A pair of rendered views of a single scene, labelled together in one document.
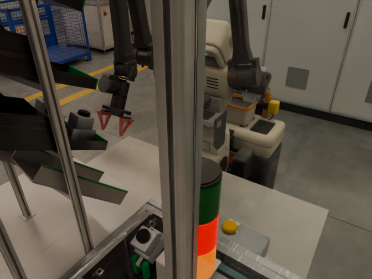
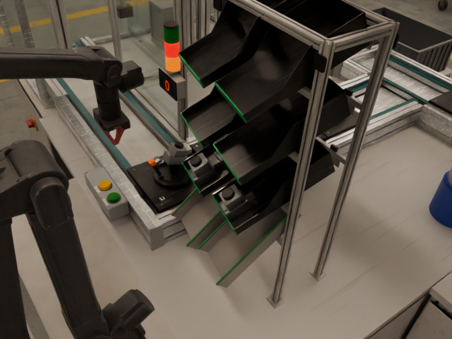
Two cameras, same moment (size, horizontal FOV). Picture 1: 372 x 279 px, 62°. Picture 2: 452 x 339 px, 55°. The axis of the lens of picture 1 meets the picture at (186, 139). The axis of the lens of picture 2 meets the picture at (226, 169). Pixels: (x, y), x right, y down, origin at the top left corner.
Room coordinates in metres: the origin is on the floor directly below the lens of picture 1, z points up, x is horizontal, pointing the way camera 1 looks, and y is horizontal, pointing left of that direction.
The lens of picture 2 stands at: (1.46, 0.59, 1.98)
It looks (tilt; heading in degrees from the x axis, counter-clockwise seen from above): 41 degrees down; 198
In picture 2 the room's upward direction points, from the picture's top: 3 degrees clockwise
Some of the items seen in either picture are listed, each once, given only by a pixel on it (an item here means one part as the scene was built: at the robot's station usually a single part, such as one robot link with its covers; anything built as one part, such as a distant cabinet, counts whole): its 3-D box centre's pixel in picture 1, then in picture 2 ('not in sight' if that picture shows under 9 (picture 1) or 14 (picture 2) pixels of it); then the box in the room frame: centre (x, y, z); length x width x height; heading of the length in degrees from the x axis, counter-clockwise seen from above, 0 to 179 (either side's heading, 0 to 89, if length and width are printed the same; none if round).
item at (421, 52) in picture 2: not in sight; (394, 43); (-1.57, 0.75, 0.73); 0.62 x 0.42 x 0.23; 55
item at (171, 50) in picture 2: not in sight; (172, 48); (0.26, -0.01, 1.33); 0.05 x 0.05 x 0.05
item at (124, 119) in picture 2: not in sight; (109, 108); (0.66, 0.00, 1.34); 0.10 x 0.07 x 0.07; 54
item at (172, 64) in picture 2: not in sight; (172, 61); (0.26, -0.01, 1.28); 0.05 x 0.05 x 0.05
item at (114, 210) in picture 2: not in sight; (106, 192); (0.59, -0.12, 0.93); 0.21 x 0.07 x 0.06; 55
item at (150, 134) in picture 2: not in sight; (142, 142); (0.27, -0.16, 0.91); 0.84 x 0.28 x 0.10; 55
